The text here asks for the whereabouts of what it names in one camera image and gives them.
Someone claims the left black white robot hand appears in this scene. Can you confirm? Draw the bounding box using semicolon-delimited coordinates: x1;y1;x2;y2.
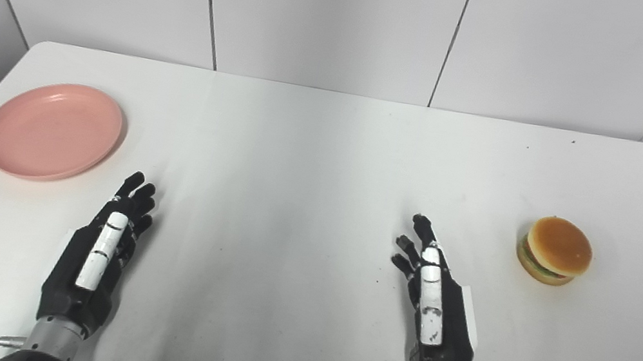
34;159;162;347

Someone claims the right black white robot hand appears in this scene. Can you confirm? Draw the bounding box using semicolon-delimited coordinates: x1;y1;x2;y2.
374;211;499;361

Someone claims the toy hamburger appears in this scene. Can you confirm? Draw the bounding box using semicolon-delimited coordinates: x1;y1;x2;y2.
511;211;599;292

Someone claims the pink round plate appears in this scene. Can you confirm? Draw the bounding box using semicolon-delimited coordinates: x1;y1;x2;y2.
0;71;130;194

